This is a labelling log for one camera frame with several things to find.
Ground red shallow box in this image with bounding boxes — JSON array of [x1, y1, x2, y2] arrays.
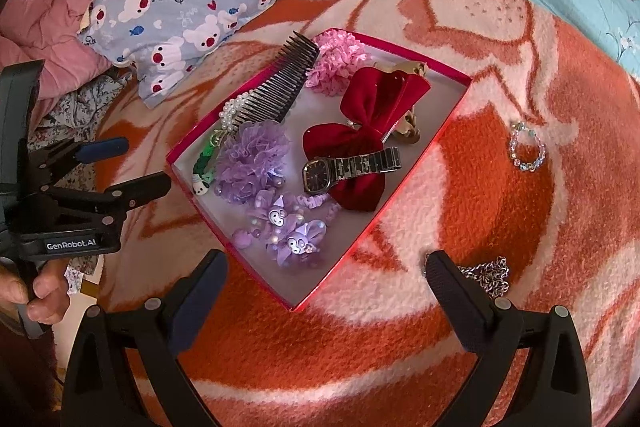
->
[[166, 27, 473, 313]]

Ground red velvet bow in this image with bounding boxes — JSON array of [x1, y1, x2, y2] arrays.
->
[[301, 66, 432, 212]]

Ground purple character hair clip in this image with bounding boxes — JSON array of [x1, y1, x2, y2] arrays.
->
[[265, 219, 328, 268], [231, 189, 306, 253]]

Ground person's left hand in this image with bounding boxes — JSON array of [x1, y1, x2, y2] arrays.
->
[[0, 257, 71, 325]]

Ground silver chain necklace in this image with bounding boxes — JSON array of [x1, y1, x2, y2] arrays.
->
[[425, 256, 511, 300]]

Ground green braided keychain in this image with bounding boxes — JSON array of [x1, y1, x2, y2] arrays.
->
[[192, 129, 228, 198]]

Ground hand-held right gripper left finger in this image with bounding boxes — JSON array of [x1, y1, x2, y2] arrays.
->
[[60, 249, 230, 427]]

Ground crystal bead bracelet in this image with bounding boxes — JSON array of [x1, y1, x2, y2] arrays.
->
[[507, 121, 546, 172]]

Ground black comb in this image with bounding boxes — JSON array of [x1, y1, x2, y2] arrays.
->
[[250, 32, 321, 124]]

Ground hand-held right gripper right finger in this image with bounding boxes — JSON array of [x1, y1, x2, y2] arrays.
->
[[425, 249, 593, 427]]

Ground purple flower hair tie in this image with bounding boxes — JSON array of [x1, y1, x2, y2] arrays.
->
[[215, 121, 292, 205]]

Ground pink flower hair tie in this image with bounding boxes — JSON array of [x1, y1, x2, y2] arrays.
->
[[305, 31, 368, 98]]

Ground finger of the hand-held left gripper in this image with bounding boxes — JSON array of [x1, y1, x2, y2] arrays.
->
[[47, 172, 173, 228], [27, 137, 130, 170]]

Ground white pearl bracelet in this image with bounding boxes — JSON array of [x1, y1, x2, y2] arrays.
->
[[219, 91, 261, 132]]

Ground orange and cream blanket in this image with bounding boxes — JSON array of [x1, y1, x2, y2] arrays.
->
[[95, 0, 640, 427]]

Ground silver band wristwatch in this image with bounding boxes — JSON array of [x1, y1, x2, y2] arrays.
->
[[301, 147, 402, 196]]

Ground grey floral cloth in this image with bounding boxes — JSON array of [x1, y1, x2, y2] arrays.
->
[[30, 72, 131, 293]]

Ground person's left forearm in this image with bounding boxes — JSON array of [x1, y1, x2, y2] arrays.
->
[[0, 322, 63, 427]]

